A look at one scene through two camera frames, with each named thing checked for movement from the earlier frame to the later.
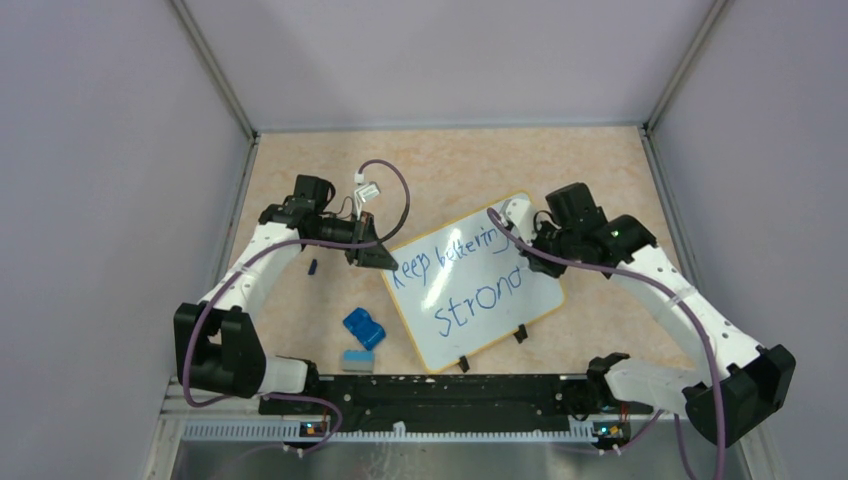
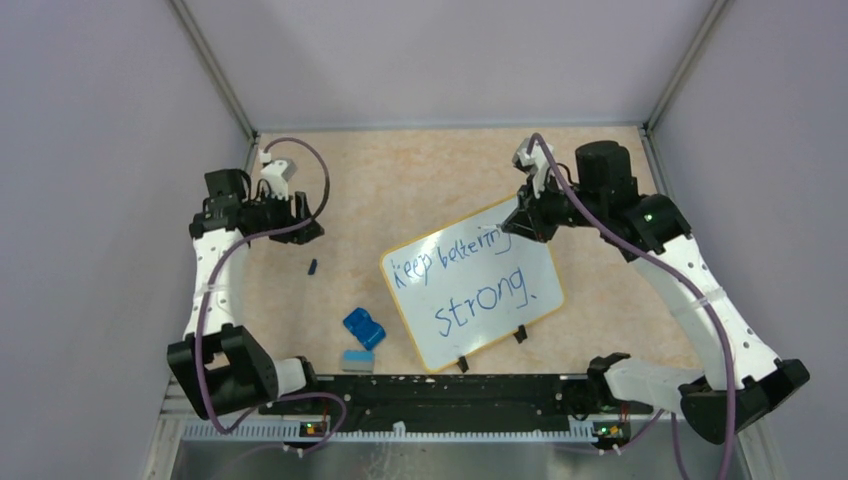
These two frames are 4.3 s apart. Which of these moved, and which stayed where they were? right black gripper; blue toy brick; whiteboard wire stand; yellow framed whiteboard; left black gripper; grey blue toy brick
Moved: right black gripper; left black gripper
Stayed: blue toy brick; yellow framed whiteboard; whiteboard wire stand; grey blue toy brick
